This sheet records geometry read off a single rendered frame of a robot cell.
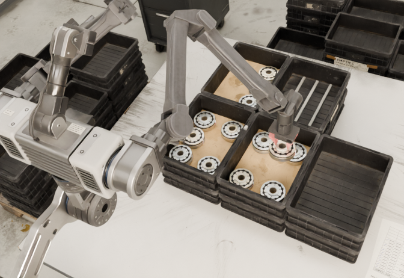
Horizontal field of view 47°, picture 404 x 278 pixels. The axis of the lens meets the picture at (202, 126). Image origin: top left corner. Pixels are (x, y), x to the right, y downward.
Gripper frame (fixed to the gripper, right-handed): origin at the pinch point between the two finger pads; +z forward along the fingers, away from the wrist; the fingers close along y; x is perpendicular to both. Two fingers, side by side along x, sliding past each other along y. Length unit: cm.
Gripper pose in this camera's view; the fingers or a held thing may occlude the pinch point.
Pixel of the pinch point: (282, 144)
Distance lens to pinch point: 181.3
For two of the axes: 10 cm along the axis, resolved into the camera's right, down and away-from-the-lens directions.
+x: -5.1, 6.7, -5.3
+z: 0.7, 6.5, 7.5
